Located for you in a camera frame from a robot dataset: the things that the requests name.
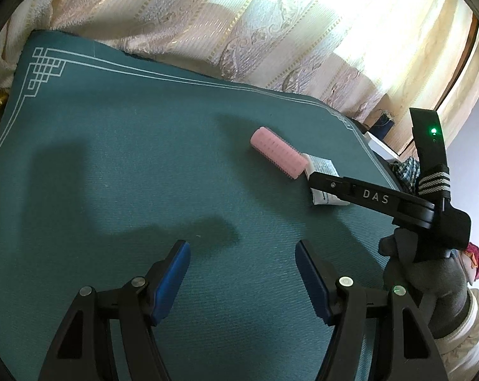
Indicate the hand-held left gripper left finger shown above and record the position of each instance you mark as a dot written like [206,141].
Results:
[172,281]

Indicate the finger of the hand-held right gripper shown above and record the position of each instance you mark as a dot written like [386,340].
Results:
[366,196]

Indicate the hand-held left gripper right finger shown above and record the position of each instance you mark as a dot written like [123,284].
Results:
[311,281]

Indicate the white packet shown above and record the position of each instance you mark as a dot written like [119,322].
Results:
[322,166]

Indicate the person's right forearm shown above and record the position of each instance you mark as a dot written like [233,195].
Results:
[473,325]

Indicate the person's right hand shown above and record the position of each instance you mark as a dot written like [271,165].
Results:
[441,285]

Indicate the plaid folded cloth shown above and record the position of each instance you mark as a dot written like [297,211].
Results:
[406,172]

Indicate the white power strip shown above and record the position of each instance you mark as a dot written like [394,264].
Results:
[382,147]

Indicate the pink hair roller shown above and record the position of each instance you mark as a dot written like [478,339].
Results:
[279,153]

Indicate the cream patterned curtain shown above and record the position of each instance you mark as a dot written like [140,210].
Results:
[461,99]
[263,27]

